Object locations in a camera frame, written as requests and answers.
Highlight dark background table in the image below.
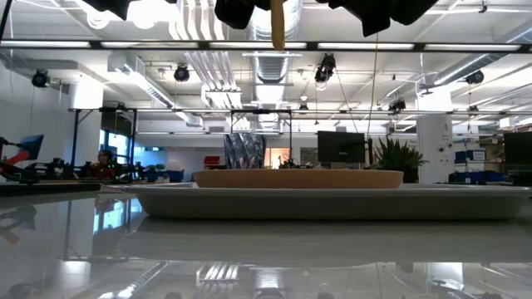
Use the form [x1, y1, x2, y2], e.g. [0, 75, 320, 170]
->
[0, 181, 102, 198]

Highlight red storage shelf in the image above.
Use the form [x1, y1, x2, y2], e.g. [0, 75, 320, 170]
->
[202, 155, 226, 170]

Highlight tall black metal frame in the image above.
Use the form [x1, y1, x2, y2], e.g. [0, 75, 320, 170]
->
[67, 106, 139, 183]

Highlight grey rectangular tray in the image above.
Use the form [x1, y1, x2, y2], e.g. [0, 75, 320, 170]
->
[122, 181, 532, 221]

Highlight black overhead light rail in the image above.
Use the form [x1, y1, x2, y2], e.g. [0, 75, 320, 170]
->
[0, 38, 532, 54]

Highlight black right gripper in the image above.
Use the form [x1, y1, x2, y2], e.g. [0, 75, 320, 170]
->
[214, 0, 272, 31]

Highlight person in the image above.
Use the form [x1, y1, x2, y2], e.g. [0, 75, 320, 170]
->
[91, 149, 123, 181]

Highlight yellow utensil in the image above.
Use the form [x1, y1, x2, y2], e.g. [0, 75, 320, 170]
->
[269, 0, 287, 51]

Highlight white pillar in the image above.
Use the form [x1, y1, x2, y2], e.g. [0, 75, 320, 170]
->
[416, 89, 455, 185]

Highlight large black monitor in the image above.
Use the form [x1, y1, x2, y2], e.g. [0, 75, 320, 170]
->
[503, 131, 532, 187]

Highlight thin hanging black cable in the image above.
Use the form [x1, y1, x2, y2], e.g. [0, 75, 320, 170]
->
[365, 32, 381, 139]

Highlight blue storage bins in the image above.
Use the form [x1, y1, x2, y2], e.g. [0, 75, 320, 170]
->
[447, 149, 506, 184]

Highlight green potted plant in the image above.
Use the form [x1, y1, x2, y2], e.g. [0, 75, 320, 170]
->
[369, 135, 430, 184]

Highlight blue translucent faceted cup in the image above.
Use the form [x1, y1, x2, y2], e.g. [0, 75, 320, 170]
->
[223, 132, 268, 170]

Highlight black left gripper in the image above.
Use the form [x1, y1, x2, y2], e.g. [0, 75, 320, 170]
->
[92, 0, 135, 22]

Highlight black computer monitor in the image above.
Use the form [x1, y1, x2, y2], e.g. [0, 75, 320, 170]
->
[317, 130, 367, 164]

